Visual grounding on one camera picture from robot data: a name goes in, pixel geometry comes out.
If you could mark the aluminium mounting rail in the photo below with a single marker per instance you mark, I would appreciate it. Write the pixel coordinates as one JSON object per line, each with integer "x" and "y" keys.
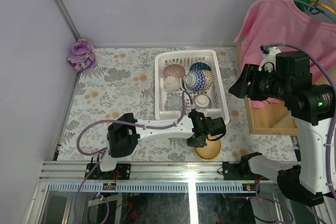
{"x": 162, "y": 172}

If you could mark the red eye pattern bowl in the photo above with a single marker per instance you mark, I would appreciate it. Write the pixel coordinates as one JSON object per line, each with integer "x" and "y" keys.
{"x": 174, "y": 69}

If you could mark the floral table mat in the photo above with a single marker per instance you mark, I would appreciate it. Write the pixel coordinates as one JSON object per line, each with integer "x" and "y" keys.
{"x": 123, "y": 82}

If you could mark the white plastic dish rack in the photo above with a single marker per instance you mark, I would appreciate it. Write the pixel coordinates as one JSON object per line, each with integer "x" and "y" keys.
{"x": 217, "y": 101}

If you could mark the purple folded cloth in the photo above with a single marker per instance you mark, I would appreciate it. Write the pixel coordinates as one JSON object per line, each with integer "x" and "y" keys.
{"x": 83, "y": 56}

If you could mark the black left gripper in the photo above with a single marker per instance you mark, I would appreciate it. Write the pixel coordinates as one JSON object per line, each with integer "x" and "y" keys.
{"x": 197, "y": 140}

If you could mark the brown checker pattern bowl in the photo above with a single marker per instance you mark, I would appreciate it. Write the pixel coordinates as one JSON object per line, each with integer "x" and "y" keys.
{"x": 209, "y": 76}

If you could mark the purple striped bowl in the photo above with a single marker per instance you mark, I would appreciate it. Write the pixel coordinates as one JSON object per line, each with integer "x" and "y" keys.
{"x": 202, "y": 102}

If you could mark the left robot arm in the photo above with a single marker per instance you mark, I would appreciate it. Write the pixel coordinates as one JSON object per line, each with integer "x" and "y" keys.
{"x": 124, "y": 134}

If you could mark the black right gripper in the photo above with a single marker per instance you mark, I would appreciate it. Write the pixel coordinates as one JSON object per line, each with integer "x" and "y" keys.
{"x": 250, "y": 73}

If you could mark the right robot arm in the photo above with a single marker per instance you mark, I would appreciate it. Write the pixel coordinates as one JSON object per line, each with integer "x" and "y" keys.
{"x": 310, "y": 182}

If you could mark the green clothes hanger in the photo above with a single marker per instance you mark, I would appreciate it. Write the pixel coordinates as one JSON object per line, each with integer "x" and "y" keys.
{"x": 312, "y": 6}

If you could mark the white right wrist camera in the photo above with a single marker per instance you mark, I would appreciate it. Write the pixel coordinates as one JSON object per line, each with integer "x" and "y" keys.
{"x": 270, "y": 56}

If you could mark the pink t-shirt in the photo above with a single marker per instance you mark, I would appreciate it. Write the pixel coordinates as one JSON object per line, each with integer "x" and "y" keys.
{"x": 272, "y": 21}

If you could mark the blue triangle pattern bowl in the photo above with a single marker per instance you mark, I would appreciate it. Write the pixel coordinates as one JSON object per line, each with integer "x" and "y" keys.
{"x": 200, "y": 66}

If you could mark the yellow rimmed bottom bowl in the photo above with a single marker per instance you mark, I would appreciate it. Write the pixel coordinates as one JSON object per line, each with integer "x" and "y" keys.
{"x": 210, "y": 151}

